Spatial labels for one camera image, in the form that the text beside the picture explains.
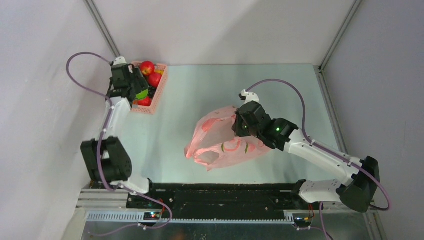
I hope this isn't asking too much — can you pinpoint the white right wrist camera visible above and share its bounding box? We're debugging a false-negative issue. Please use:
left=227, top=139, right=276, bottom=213
left=238, top=89, right=260, bottom=104

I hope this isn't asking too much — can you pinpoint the red apple at basket back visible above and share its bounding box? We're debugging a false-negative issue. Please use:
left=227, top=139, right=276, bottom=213
left=139, top=61, right=155, bottom=76

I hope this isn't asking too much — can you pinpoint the black fake grape bunch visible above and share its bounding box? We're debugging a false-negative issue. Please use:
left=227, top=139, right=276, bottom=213
left=148, top=86, right=157, bottom=99

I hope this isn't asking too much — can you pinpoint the yellow fake fruit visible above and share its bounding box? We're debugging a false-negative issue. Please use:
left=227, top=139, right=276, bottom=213
left=154, top=69, right=165, bottom=76

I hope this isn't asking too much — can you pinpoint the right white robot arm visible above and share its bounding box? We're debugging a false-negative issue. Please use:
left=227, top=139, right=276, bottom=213
left=232, top=101, right=380, bottom=213

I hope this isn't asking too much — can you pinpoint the green striped fake watermelon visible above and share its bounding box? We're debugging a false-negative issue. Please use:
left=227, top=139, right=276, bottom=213
left=135, top=89, right=149, bottom=100

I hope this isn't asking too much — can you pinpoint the pink printed plastic bag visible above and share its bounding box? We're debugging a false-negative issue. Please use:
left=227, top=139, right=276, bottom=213
left=184, top=106, right=271, bottom=171

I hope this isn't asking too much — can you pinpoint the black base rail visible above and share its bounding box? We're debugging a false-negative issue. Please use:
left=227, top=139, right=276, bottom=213
left=126, top=183, right=319, bottom=221

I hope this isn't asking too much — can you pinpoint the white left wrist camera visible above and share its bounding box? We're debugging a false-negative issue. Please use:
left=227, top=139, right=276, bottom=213
left=110, top=56, right=128, bottom=67

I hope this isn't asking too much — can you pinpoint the pink plastic perforated basket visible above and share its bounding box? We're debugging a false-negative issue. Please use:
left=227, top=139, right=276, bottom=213
left=131, top=61, right=168, bottom=115

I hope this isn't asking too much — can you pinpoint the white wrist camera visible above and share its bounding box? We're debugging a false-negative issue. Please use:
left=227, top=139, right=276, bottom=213
left=110, top=56, right=128, bottom=67
left=238, top=89, right=260, bottom=104

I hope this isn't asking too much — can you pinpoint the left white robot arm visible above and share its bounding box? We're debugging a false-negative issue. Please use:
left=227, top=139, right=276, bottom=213
left=80, top=62, right=158, bottom=208

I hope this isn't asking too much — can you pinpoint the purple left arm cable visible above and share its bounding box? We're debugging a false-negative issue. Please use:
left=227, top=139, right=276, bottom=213
left=65, top=51, right=174, bottom=238

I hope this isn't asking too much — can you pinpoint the red yellow fake apple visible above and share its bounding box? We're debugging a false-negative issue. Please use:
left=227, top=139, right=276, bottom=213
left=133, top=96, right=153, bottom=107

